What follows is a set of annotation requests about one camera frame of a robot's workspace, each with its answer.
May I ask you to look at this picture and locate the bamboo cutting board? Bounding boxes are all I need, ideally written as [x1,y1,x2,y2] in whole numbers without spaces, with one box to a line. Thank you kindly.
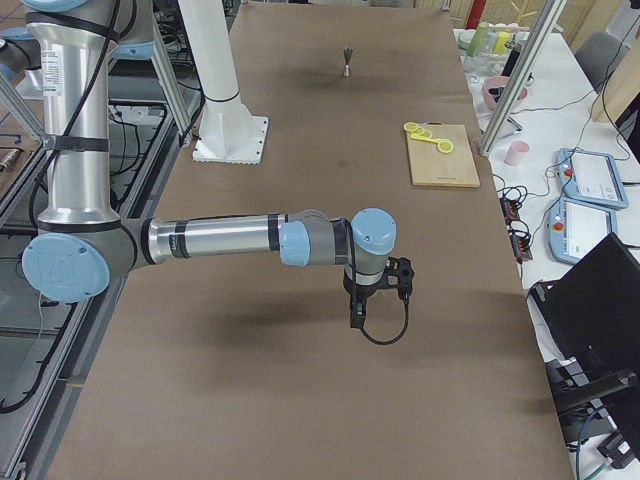
[404,122,480,188]

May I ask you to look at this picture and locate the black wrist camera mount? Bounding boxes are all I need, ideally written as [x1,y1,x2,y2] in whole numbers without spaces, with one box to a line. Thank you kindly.
[379,257,415,304]

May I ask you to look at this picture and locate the steel jigger measuring cup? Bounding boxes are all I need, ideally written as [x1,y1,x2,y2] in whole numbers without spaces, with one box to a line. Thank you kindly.
[343,47,354,78]

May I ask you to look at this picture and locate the yellow plastic spoon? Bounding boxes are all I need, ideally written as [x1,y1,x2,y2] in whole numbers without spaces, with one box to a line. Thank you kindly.
[410,133,454,154]

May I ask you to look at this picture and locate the aluminium frame post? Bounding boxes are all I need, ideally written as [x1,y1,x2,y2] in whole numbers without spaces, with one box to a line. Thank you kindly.
[478,0,567,157]

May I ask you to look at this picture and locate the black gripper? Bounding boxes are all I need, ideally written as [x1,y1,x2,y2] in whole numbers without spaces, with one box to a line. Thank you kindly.
[343,274,383,329]

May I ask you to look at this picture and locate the black laptop monitor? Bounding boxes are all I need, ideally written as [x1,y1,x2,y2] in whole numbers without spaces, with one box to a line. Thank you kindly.
[530,233,639,452]

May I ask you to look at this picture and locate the green tall cup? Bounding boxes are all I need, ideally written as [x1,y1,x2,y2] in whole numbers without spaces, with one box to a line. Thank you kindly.
[467,22,489,57]

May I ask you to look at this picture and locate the upper blue teach pendant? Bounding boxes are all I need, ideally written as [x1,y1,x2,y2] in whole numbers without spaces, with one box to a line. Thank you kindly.
[556,148,629,210]

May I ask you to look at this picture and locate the blue teach pendant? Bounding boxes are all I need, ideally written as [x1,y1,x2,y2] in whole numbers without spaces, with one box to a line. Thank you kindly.
[556,148,629,210]
[545,197,618,265]

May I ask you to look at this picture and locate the pink plastic cup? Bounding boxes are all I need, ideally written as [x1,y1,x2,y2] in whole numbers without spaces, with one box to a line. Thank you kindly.
[504,140,530,166]

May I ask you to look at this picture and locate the lower blue teach pendant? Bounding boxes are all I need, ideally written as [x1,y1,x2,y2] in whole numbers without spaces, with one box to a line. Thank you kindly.
[545,197,618,265]

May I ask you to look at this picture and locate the black thermos bottle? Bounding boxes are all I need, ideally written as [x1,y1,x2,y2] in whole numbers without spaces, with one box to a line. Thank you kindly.
[501,40,524,77]

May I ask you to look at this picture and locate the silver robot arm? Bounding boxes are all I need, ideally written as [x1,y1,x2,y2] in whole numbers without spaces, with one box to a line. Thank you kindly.
[22,1,412,329]

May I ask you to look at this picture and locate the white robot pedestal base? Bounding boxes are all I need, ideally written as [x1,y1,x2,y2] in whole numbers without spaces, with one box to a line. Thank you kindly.
[179,0,269,165]

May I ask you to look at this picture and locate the pink plastic bowl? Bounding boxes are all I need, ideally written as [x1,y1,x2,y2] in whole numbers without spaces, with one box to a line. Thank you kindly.
[482,76,528,112]

